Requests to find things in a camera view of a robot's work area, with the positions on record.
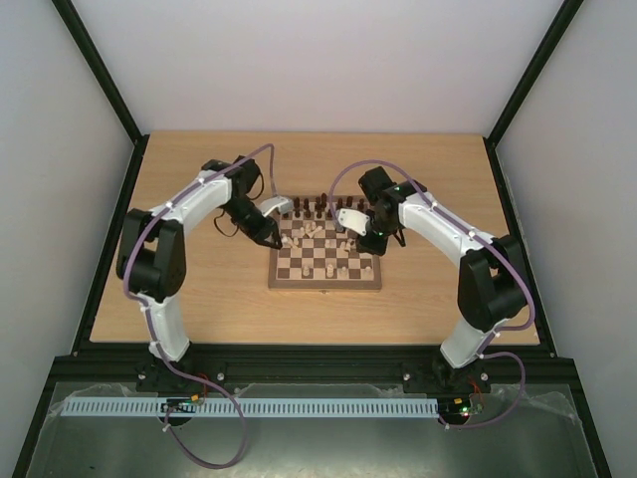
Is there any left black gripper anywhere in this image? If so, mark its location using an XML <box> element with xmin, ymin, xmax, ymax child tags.
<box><xmin>222</xmin><ymin>196</ymin><xmax>283</xmax><ymax>250</ymax></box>

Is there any white chess piece five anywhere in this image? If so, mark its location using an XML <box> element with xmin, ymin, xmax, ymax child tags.
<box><xmin>282</xmin><ymin>236</ymin><xmax>295</xmax><ymax>248</ymax></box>

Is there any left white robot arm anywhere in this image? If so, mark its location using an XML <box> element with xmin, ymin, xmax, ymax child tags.
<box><xmin>115</xmin><ymin>156</ymin><xmax>293</xmax><ymax>362</ymax></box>

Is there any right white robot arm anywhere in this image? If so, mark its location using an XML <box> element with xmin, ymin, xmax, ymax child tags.
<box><xmin>338</xmin><ymin>166</ymin><xmax>532</xmax><ymax>390</ymax></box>

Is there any left white pieces pile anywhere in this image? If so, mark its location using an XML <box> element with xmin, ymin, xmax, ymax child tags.
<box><xmin>289</xmin><ymin>224</ymin><xmax>324</xmax><ymax>249</ymax></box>

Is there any wooden chess board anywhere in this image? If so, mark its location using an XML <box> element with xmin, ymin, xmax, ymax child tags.
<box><xmin>268</xmin><ymin>214</ymin><xmax>382</xmax><ymax>292</ymax></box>

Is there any metal front tray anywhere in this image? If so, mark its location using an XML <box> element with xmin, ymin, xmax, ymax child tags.
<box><xmin>25</xmin><ymin>383</ymin><xmax>596</xmax><ymax>477</ymax></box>

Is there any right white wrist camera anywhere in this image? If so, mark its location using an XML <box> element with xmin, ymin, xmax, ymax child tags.
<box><xmin>336</xmin><ymin>208</ymin><xmax>371</xmax><ymax>236</ymax></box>

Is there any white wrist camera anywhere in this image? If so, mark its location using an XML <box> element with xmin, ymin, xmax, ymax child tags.
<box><xmin>259</xmin><ymin>195</ymin><xmax>294</xmax><ymax>217</ymax></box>
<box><xmin>336</xmin><ymin>208</ymin><xmax>371</xmax><ymax>236</ymax></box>

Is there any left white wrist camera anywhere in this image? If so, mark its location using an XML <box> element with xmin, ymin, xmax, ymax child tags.
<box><xmin>259</xmin><ymin>195</ymin><xmax>294</xmax><ymax>217</ymax></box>

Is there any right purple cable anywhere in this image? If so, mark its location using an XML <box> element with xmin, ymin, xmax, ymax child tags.
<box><xmin>327</xmin><ymin>158</ymin><xmax>539</xmax><ymax>430</ymax></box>

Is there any purple cable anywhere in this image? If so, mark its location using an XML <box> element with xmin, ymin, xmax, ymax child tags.
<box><xmin>121</xmin><ymin>143</ymin><xmax>278</xmax><ymax>469</ymax></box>
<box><xmin>327</xmin><ymin>158</ymin><xmax>539</xmax><ymax>430</ymax></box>

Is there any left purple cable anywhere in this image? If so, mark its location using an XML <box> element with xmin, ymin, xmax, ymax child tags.
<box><xmin>121</xmin><ymin>143</ymin><xmax>278</xmax><ymax>469</ymax></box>

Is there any grey slotted cable duct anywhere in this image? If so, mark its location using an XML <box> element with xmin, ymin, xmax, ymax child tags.
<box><xmin>61</xmin><ymin>397</ymin><xmax>439</xmax><ymax>418</ymax></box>

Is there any left black frame post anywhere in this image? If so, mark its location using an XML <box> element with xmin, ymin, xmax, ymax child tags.
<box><xmin>52</xmin><ymin>0</ymin><xmax>150</xmax><ymax>145</ymax></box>

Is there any black frame post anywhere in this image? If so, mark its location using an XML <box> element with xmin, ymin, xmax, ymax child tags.
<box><xmin>52</xmin><ymin>0</ymin><xmax>150</xmax><ymax>145</ymax></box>
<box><xmin>485</xmin><ymin>0</ymin><xmax>586</xmax><ymax>145</ymax></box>

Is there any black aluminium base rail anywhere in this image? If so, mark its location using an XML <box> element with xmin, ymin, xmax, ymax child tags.
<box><xmin>47</xmin><ymin>344</ymin><xmax>581</xmax><ymax>394</ymax></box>

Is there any right black frame post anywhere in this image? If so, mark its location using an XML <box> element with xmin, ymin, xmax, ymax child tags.
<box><xmin>485</xmin><ymin>0</ymin><xmax>586</xmax><ymax>145</ymax></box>

